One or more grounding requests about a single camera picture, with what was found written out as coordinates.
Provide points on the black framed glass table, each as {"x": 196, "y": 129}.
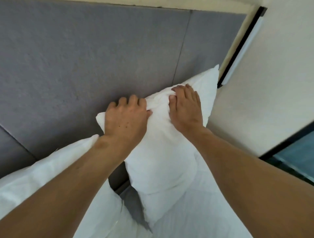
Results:
{"x": 294, "y": 157}

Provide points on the person's left hand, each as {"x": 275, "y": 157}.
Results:
{"x": 124, "y": 123}

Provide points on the person's right little finger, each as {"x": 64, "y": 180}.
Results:
{"x": 199, "y": 101}

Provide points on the person's right hand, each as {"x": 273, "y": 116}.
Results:
{"x": 186, "y": 112}

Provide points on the white quilted bed cover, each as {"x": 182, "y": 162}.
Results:
{"x": 201, "y": 210}

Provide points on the person's right thumb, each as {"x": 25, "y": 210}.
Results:
{"x": 172, "y": 105}

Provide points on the grey upholstered headboard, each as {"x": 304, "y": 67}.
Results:
{"x": 85, "y": 61}

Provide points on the black and white wall strip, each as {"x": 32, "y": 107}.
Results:
{"x": 241, "y": 45}

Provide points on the white pillow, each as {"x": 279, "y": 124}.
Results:
{"x": 32, "y": 176}
{"x": 162, "y": 161}

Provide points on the person's right forearm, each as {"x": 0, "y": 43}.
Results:
{"x": 257, "y": 193}

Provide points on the person's left little finger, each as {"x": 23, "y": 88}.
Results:
{"x": 111, "y": 106}

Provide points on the person's left thumb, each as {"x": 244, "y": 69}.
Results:
{"x": 149, "y": 113}

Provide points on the person's left middle finger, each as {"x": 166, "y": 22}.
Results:
{"x": 134, "y": 100}

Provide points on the person's right middle finger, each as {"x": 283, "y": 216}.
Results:
{"x": 189, "y": 93}

